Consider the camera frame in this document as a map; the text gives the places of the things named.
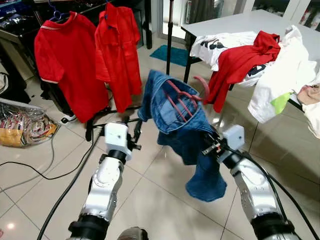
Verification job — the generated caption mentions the blue denim garment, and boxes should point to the blue denim garment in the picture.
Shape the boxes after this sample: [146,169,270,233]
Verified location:
[137,69,229,203]

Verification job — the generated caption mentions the pink wire clothes hanger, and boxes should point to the pink wire clothes hanger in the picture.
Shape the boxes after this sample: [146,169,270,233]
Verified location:
[162,75,211,124]

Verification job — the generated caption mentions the white shirt with green print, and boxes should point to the white shirt with green print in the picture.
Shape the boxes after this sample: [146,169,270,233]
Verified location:
[247,25,320,125]

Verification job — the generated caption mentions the purple clothes hanger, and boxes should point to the purple clothes hanger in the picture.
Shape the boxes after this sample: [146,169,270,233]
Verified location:
[48,0,69,24]

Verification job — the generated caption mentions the red collared shirt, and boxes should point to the red collared shirt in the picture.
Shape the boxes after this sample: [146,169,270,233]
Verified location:
[95,2,144,114]

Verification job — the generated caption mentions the blue floor mat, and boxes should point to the blue floor mat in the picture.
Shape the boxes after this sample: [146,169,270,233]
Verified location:
[150,45,192,68]

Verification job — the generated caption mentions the black table leg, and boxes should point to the black table leg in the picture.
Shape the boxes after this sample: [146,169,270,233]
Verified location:
[182,31,197,85]

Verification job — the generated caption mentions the large red garment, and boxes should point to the large red garment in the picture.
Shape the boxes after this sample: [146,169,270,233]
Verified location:
[34,11,111,124]

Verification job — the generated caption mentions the metal clothes rack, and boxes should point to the metal clothes rack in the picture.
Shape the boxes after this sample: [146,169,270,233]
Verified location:
[60,0,176,143]

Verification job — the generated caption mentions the white long sleeve shirt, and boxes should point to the white long sleeve shirt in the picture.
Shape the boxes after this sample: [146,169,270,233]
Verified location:
[302,102,320,140]

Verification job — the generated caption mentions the clear bag of hangers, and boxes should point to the clear bag of hangers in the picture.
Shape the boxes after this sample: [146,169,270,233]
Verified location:
[0,97,61,149]

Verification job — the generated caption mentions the white framed glass door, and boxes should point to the white framed glass door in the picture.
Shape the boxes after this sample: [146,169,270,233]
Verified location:
[159,0,193,42]

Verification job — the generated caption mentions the white glass door cabinet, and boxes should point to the white glass door cabinet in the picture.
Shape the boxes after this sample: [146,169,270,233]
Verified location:
[250,0,320,28]

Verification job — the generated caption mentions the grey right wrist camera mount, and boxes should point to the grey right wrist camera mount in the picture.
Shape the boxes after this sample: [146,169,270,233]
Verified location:
[220,125,247,154]

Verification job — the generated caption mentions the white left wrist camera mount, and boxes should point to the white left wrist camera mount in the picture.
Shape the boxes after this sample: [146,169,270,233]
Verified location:
[103,122,133,162]

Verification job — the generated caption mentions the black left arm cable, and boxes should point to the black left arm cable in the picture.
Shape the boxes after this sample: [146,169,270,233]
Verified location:
[36,131,108,240]

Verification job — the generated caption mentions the black floor cable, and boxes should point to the black floor cable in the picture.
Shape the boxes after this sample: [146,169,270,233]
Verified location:
[0,127,101,182]

